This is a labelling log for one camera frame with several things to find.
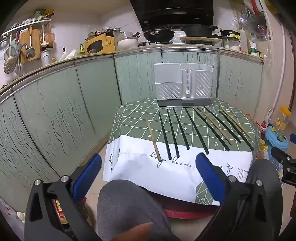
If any white squeeze bottle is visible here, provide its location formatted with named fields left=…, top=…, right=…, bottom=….
left=240, top=28, right=248, bottom=53

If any brown bamboo chopstick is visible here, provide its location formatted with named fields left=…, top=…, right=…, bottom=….
left=197, top=108, right=233, bottom=146
left=147, top=120, right=162, bottom=163
left=219, top=106, right=252, bottom=140

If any yellow microwave oven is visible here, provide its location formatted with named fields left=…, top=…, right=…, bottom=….
left=84, top=32, right=116, bottom=55

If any wooden cutting board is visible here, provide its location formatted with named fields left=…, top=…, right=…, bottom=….
left=20, top=23, right=48, bottom=64

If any white plastic utensil holder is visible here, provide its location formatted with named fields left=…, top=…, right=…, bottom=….
left=154, top=63, right=213, bottom=108

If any yellow capped plastic jar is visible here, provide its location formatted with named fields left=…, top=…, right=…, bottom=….
left=273, top=105, right=291, bottom=133

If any metal skimmer ladle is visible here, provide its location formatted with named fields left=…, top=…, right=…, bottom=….
left=4, top=35, right=17, bottom=74

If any green checked tablecloth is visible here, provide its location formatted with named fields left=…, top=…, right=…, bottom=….
left=110, top=97, right=260, bottom=154

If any red stool seat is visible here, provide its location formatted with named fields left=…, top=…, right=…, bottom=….
left=157, top=195, right=218, bottom=219

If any black wok pan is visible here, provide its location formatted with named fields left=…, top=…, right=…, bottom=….
left=144, top=21, right=175, bottom=43

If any grey trouser leg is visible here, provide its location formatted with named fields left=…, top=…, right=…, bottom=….
left=97, top=180, right=178, bottom=240

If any black range hood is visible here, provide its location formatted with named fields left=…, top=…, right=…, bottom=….
left=130, top=0, right=214, bottom=31

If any blue plastic container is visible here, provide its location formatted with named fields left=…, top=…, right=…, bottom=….
left=265, top=126, right=289, bottom=151

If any black cooking pot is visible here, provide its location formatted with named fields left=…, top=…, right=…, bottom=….
left=181, top=24, right=218, bottom=38

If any black chopstick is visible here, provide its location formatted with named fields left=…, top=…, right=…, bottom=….
left=185, top=108, right=209, bottom=154
left=158, top=110, right=172, bottom=160
left=204, top=106, right=241, bottom=144
left=193, top=109, right=230, bottom=152
left=173, top=107, right=190, bottom=150
left=219, top=111, right=254, bottom=151
left=166, top=109, right=180, bottom=158

